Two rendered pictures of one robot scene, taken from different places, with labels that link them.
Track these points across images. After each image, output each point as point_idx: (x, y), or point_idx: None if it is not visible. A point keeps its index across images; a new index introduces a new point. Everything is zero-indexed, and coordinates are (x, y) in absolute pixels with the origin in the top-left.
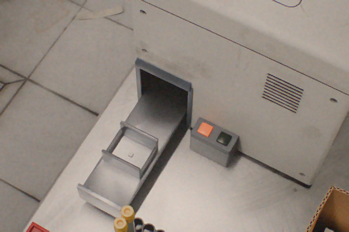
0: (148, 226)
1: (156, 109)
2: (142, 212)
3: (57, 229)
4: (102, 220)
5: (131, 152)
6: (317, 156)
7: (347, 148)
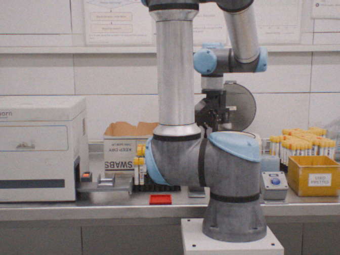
0: None
1: (81, 185)
2: (124, 192)
3: (146, 201)
4: (134, 196)
5: (105, 183)
6: (88, 151)
7: None
